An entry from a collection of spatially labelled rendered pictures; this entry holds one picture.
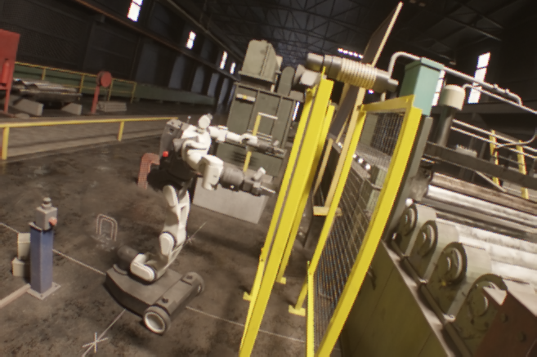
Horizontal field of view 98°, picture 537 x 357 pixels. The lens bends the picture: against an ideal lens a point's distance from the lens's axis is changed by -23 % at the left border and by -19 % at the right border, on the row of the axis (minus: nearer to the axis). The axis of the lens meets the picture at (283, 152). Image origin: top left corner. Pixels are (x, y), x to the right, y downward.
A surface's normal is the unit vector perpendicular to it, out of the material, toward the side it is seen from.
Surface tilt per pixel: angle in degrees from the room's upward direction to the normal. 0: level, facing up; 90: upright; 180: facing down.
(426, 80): 90
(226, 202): 90
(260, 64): 90
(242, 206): 90
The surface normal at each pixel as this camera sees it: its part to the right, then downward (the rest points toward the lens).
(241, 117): -0.07, 0.12
